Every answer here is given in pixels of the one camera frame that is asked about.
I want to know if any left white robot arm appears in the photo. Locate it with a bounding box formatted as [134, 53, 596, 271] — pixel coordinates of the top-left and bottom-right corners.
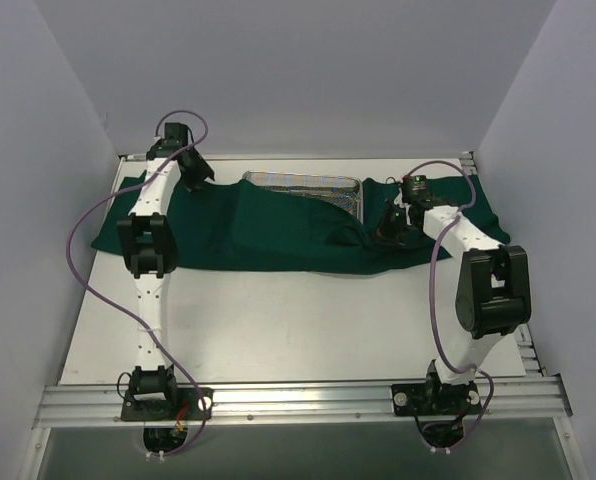
[117, 137, 214, 419]

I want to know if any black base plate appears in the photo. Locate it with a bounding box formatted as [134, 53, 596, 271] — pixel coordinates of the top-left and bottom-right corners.
[390, 382, 482, 417]
[120, 387, 213, 422]

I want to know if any purple cable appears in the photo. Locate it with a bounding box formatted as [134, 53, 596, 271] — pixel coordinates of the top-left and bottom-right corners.
[66, 109, 214, 456]
[402, 159, 495, 451]

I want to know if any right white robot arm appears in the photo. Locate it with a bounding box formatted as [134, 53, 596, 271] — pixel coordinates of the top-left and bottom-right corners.
[376, 201, 531, 413]

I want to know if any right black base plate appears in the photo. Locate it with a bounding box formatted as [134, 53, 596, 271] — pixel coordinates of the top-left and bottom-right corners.
[390, 382, 482, 417]

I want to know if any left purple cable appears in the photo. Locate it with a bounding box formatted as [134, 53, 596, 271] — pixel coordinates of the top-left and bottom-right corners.
[66, 109, 214, 456]

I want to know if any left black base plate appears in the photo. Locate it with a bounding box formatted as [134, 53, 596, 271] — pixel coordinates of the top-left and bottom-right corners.
[120, 387, 213, 422]

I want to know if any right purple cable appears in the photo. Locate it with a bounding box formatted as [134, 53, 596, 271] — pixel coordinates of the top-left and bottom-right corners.
[402, 159, 495, 451]

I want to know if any front aluminium rail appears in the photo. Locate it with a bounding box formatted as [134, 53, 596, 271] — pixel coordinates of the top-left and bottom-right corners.
[32, 375, 572, 428]

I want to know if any dark green surgical cloth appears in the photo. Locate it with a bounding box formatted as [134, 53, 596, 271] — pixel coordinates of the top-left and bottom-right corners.
[88, 172, 512, 277]

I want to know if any back aluminium rail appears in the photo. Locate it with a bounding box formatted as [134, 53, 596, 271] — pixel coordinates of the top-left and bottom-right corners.
[120, 151, 474, 162]

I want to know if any surgical kit tray edge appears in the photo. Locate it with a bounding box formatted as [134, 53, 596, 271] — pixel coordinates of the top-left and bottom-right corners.
[242, 171, 363, 222]

